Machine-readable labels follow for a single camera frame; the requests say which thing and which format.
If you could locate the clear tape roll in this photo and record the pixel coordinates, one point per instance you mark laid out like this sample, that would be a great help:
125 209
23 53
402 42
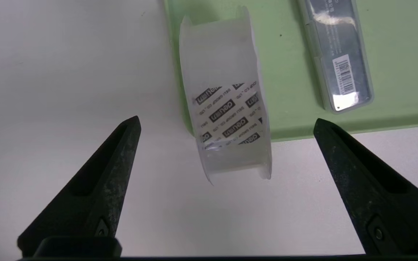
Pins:
223 108

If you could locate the clear grey pencil lead case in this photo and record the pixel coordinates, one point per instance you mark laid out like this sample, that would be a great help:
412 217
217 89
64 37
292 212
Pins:
339 54

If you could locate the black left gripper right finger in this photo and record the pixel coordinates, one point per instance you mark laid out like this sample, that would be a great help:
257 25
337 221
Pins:
376 203

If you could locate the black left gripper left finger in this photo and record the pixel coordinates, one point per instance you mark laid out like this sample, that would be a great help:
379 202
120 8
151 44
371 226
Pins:
100 192

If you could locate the light green plastic tray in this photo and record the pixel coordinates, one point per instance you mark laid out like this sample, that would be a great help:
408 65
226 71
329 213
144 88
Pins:
292 72

